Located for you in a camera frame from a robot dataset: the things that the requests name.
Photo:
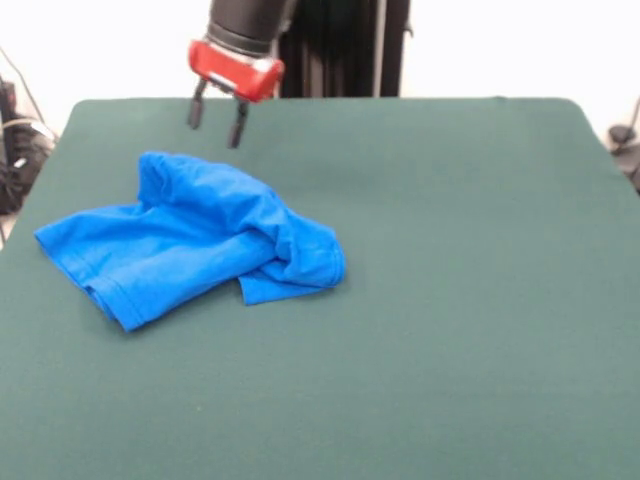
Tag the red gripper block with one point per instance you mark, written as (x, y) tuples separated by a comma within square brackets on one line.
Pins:
[(235, 75)]

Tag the blue shirt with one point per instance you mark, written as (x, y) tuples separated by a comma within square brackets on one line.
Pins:
[(175, 240)]

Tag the small black box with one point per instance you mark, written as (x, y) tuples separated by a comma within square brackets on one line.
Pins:
[(6, 100)]

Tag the dark green table cloth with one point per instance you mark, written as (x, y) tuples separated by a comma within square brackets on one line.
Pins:
[(450, 300)]

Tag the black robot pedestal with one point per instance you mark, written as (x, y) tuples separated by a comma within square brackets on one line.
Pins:
[(340, 50)]

